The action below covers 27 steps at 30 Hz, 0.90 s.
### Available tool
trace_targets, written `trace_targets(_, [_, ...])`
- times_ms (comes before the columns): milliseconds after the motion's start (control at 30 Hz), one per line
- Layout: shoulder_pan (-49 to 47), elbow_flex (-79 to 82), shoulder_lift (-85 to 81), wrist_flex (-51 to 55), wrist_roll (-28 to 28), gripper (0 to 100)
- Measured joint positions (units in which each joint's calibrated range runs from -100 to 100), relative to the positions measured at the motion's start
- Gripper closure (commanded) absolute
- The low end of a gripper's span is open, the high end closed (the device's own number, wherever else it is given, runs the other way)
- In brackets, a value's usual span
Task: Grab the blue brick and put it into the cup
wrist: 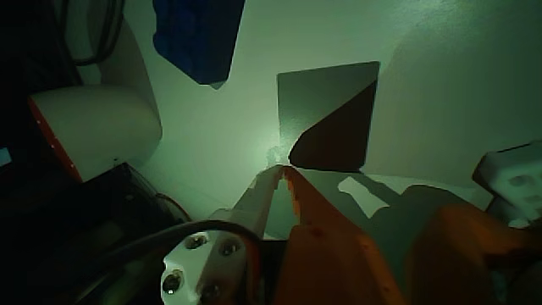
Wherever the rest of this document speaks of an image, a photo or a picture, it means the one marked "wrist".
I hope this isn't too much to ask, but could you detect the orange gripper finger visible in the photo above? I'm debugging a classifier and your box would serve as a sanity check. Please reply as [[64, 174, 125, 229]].
[[271, 164, 408, 305]]

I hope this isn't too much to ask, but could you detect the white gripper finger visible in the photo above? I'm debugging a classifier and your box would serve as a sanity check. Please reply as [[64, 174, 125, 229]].
[[160, 164, 285, 305]]

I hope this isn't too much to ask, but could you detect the grey square card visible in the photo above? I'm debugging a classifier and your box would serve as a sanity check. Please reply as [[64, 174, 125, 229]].
[[276, 60, 381, 174]]

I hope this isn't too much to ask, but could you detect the black servo motor housing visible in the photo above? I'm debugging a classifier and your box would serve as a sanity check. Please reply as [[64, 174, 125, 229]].
[[0, 162, 192, 305]]

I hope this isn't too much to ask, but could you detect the white plastic block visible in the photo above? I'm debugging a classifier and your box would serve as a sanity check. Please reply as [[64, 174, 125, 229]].
[[471, 141, 542, 230]]

